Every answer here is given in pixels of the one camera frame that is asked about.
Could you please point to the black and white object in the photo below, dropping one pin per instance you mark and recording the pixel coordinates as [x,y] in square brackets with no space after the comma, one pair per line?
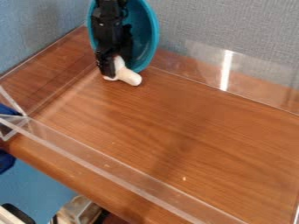
[10,215]

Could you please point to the white and brown toy mushroom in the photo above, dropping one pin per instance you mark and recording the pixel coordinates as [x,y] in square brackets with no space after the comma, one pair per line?
[117,72]

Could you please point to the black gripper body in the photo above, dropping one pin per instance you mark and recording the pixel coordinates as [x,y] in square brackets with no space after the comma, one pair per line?
[110,32]

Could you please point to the clear acrylic barrier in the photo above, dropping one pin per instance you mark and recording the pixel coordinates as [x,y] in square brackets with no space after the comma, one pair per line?
[195,148]

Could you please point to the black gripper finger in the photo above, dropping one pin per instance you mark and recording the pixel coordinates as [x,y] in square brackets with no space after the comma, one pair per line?
[105,65]
[125,52]

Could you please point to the blue plastic bowl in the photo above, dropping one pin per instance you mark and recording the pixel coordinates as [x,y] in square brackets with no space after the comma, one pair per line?
[145,32]

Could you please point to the metal frame under table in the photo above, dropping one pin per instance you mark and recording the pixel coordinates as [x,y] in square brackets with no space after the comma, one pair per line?
[78,211]

